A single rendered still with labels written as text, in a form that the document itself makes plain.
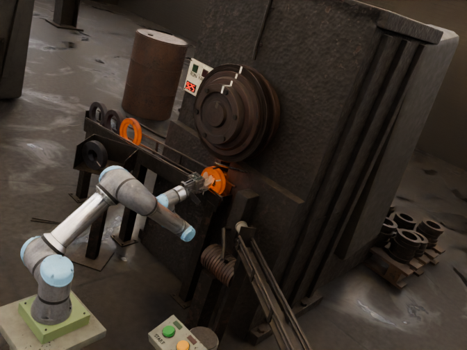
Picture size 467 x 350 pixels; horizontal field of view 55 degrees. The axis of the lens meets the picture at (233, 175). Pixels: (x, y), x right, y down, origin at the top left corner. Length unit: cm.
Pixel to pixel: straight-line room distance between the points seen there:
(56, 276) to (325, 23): 148
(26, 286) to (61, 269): 81
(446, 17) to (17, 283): 716
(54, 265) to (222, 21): 143
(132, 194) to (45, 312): 55
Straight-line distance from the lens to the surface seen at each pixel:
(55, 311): 188
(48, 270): 179
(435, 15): 820
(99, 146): 239
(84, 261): 277
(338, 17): 203
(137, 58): 505
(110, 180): 187
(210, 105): 211
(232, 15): 238
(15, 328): 197
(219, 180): 227
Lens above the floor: 171
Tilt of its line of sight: 23 degrees down
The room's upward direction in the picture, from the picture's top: 18 degrees clockwise
